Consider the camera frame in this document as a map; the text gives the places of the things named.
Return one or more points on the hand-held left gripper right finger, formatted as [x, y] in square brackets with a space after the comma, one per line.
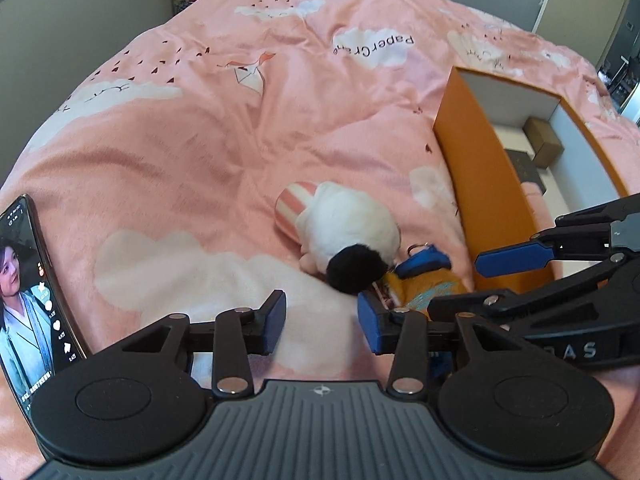
[370, 325]

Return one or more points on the white door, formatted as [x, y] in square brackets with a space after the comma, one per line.
[575, 5]

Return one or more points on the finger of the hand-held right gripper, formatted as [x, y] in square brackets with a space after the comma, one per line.
[510, 259]
[550, 295]

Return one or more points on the white plush toy striped hat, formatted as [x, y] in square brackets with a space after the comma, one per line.
[345, 225]

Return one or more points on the dark grey small box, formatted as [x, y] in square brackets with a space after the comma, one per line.
[524, 170]

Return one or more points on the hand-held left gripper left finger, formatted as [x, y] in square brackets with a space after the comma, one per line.
[272, 321]

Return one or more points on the small brown cardboard box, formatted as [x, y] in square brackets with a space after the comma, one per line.
[547, 142]

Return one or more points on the pink printed blanket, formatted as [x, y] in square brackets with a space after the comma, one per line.
[200, 150]

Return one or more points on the orange storage box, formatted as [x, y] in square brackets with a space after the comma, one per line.
[480, 160]

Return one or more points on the smartphone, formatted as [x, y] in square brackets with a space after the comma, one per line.
[30, 300]

